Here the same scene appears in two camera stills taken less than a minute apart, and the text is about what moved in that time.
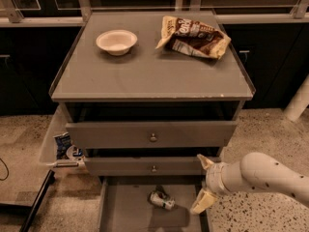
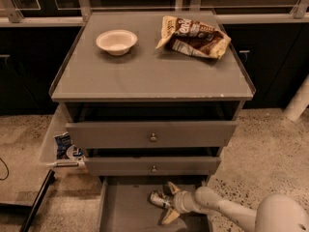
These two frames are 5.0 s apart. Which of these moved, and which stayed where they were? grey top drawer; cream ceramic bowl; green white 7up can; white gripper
Moved: white gripper
Stayed: grey top drawer; green white 7up can; cream ceramic bowl
